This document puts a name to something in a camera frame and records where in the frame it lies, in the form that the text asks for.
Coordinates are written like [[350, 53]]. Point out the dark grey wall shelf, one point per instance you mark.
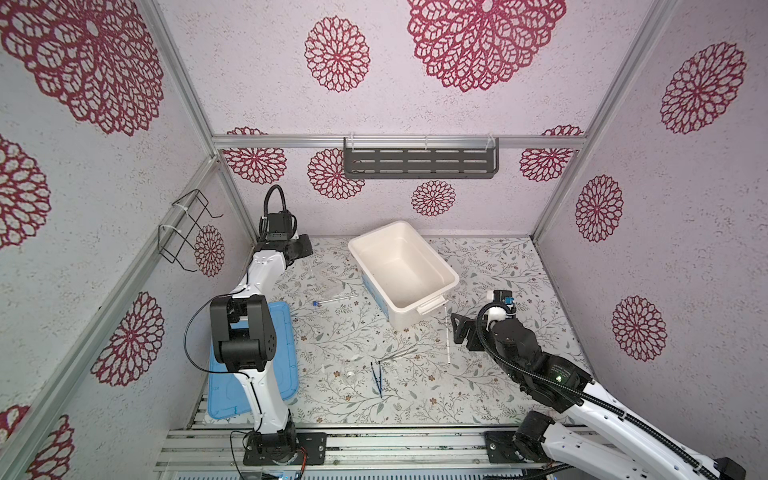
[[424, 163]]

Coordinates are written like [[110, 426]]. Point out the clear petri dish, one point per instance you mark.
[[350, 375]]

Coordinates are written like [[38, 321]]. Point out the black wire wall basket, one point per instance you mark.
[[173, 236]]

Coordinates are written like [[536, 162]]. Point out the blue tweezers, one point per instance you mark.
[[377, 375]]

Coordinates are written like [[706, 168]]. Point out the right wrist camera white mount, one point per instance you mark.
[[504, 307]]

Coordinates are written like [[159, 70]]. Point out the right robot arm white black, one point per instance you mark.
[[628, 446]]

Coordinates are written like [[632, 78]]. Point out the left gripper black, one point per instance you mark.
[[306, 247]]

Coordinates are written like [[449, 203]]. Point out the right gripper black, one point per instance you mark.
[[459, 333]]

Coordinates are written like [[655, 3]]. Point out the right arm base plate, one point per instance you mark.
[[501, 448]]

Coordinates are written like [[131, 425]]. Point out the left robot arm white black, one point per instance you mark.
[[244, 337]]

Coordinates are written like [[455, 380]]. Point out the aluminium rail base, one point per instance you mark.
[[217, 447]]

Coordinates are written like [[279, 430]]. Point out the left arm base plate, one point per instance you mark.
[[292, 449]]

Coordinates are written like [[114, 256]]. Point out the white plastic bin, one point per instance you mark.
[[406, 277]]

